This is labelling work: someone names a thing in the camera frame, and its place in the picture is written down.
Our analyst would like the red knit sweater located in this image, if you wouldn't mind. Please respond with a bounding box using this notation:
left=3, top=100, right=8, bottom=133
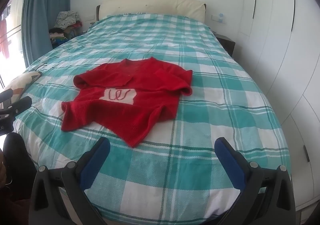
left=61, top=57, right=193, bottom=148

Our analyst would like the pile of clothes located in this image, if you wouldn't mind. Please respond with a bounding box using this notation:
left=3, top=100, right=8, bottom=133
left=49, top=11, right=82, bottom=48

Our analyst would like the patterned cushion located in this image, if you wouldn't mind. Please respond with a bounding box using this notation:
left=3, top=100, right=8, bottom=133
left=5, top=71, right=42, bottom=103

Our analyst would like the red hanging garment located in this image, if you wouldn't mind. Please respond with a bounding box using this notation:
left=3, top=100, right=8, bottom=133
left=0, top=20, right=9, bottom=58

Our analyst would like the teal plaid bed cover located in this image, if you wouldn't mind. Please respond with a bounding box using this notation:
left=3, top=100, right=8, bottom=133
left=14, top=13, right=291, bottom=224

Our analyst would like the blue curtain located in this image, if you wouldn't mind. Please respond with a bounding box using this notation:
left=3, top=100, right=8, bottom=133
left=21, top=0, right=71, bottom=66

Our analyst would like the white wardrobe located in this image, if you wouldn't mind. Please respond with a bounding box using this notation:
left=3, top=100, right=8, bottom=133
left=234, top=0, right=319, bottom=224

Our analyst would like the dark wooden nightstand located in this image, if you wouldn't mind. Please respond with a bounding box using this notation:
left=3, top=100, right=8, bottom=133
left=215, top=34, right=235, bottom=57

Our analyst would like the cream padded headboard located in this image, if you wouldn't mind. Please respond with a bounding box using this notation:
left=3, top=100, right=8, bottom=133
left=96, top=0, right=206, bottom=23

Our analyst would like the wall switch panel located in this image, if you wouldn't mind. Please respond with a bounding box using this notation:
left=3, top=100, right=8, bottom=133
left=210, top=13, right=225, bottom=24

